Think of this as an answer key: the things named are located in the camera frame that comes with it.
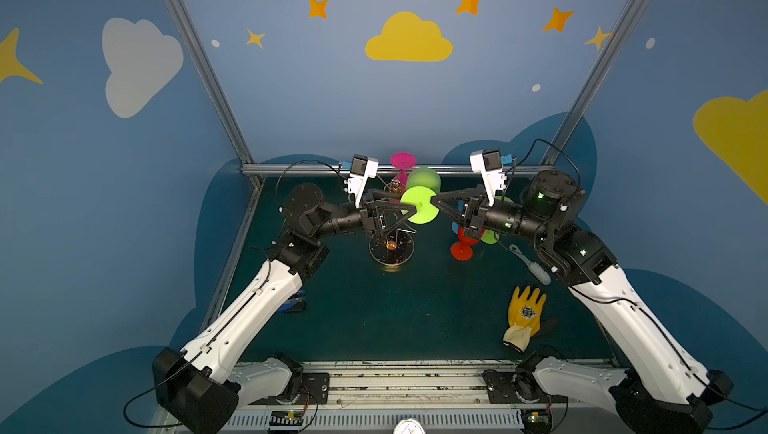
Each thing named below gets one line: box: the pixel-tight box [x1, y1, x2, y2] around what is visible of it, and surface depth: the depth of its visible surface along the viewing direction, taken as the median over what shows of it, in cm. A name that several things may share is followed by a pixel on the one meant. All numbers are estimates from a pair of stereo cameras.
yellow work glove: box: [503, 286, 547, 352], surface depth 86 cm
